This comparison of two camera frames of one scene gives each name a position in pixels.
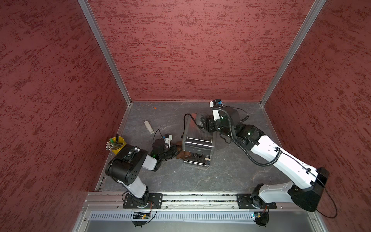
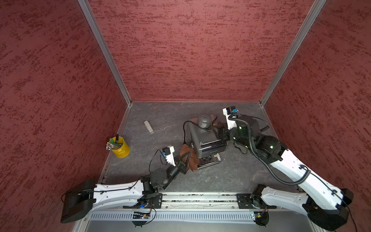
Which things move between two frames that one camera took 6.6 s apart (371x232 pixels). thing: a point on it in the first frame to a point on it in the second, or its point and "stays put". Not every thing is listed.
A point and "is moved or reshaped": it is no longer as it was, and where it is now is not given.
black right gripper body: [213, 125] to [226, 133]
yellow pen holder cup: [117, 144] stays put
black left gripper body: [169, 153] to [179, 167]
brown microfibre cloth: [181, 154] is moved or reshaped
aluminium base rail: [104, 212] stays put
